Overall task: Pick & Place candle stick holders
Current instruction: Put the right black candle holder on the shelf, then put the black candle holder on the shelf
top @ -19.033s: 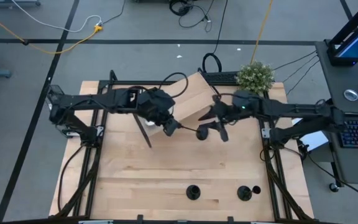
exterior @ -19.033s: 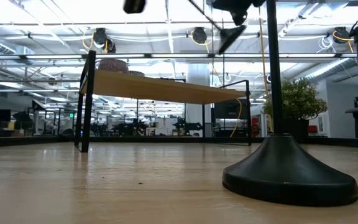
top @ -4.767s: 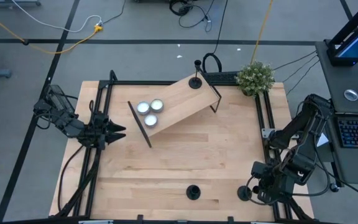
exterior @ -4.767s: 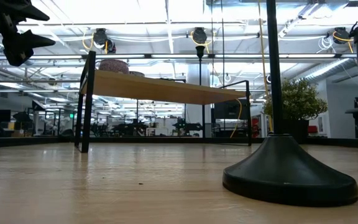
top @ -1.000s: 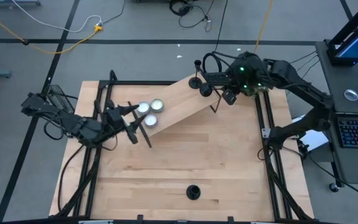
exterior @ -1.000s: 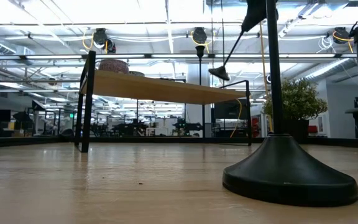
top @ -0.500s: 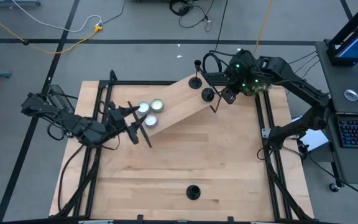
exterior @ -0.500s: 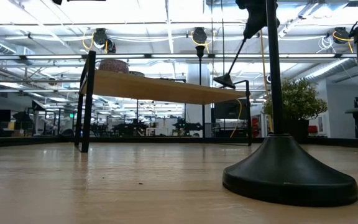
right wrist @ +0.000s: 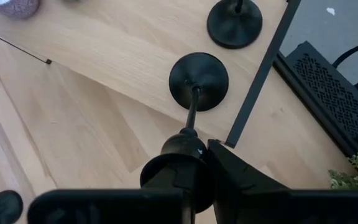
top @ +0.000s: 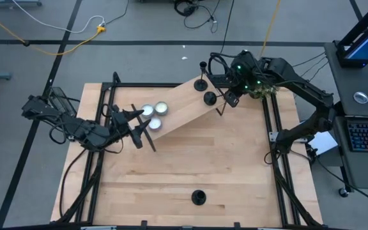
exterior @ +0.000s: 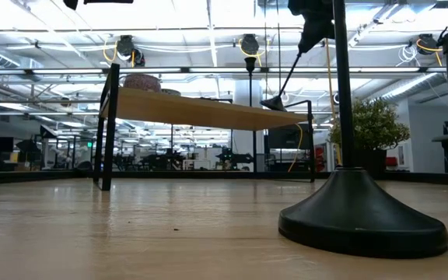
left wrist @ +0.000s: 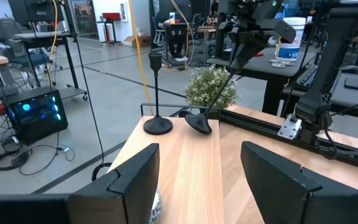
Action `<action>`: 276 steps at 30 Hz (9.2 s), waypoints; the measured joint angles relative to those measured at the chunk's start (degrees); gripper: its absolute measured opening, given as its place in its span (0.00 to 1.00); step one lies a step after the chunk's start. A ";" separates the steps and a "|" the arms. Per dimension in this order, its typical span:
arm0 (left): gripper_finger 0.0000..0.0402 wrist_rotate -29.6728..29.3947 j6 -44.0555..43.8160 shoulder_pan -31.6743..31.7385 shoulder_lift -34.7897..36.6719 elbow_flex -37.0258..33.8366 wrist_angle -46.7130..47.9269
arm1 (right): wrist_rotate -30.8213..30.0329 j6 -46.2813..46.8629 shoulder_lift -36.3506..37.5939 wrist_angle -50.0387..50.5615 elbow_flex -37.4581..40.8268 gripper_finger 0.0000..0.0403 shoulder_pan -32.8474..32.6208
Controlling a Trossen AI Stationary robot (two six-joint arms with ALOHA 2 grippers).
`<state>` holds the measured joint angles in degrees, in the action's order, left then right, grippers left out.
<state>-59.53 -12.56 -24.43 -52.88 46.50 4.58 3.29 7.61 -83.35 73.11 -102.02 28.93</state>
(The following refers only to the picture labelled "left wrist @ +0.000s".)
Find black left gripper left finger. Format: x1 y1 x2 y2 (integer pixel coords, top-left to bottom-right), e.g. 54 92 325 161
68 142 161 224

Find wooden riser shelf black legs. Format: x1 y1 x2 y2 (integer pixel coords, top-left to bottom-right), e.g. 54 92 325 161
109 103 226 224

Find flat cardboard box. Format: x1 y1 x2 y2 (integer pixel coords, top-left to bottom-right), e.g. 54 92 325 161
122 34 152 48

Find black aluminium table frame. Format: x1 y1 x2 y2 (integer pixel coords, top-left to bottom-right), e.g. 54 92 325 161
219 108 358 174

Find white tub blue label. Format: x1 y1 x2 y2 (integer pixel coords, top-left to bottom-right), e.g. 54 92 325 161
275 17 306 62

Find red topped stand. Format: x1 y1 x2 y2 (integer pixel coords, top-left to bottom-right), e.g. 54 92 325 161
96 12 122 46

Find grey office chair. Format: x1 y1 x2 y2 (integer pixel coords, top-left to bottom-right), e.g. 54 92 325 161
0 17 62 86

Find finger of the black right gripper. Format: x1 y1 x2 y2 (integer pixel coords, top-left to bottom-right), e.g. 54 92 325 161
232 33 272 75
227 29 239 70

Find grey computer mouse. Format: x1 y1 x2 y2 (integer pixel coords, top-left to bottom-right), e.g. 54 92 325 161
340 64 358 75

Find black keyboard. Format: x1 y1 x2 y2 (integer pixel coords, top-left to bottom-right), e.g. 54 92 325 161
296 63 319 87

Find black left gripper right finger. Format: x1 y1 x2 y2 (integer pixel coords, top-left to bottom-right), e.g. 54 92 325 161
240 141 358 224

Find grey equipment cart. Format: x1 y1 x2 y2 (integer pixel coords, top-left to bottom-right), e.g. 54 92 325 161
206 29 358 118

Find black looped floor cable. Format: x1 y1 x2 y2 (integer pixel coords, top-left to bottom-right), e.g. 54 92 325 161
70 30 114 182

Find tangle of black cables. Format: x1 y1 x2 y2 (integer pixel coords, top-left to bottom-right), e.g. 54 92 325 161
0 136 76 177

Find silver metal bracket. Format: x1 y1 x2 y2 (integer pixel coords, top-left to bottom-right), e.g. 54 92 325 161
277 113 303 140

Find small potted green plant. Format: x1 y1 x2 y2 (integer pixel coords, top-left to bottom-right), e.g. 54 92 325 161
183 64 239 110

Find black rolling workbench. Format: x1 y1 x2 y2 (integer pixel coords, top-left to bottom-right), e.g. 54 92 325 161
12 29 89 101

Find black phone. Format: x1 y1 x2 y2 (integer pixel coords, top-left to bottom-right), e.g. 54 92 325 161
344 77 358 91

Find computer tower blue lights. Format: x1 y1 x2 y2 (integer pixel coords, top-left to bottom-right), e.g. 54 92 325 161
1 86 70 146

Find black candlestick holder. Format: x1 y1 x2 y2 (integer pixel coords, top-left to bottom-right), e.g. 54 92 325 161
143 52 173 136
184 70 234 136

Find long yellow hanging cable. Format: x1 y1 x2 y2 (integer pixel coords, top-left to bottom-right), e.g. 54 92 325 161
127 0 154 116

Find candle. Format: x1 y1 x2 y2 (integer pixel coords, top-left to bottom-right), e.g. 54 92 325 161
149 188 163 224

